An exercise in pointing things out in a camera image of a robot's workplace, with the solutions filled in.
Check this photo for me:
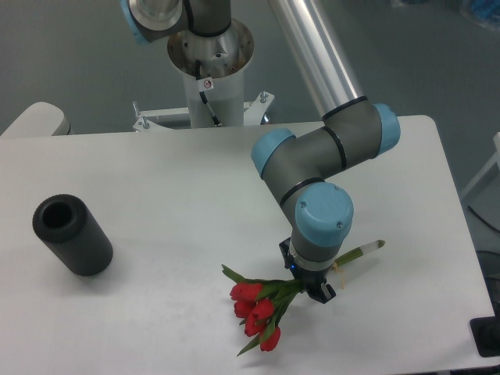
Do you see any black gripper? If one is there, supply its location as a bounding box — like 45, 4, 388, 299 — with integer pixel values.
279, 237, 336, 304

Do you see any red tulip bouquet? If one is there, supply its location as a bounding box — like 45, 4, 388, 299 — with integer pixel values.
222, 239, 385, 355

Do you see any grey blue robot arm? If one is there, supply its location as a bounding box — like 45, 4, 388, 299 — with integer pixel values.
120, 1, 401, 303

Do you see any black cylindrical vase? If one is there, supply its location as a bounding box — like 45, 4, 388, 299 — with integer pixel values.
32, 194, 113, 277

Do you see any black device at right edge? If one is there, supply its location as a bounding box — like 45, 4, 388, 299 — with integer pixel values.
470, 316, 499, 358

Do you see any white furniture at right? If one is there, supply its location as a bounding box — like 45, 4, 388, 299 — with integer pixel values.
459, 133, 499, 203

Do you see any white side table left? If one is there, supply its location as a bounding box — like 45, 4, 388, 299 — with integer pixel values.
1, 102, 72, 139

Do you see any black cable on floor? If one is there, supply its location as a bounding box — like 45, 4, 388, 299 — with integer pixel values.
467, 204, 500, 232

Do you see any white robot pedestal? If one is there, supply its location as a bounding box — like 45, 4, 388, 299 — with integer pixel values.
133, 19, 275, 132

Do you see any black pedestal cable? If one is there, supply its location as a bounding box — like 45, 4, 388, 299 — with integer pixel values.
194, 59, 224, 127

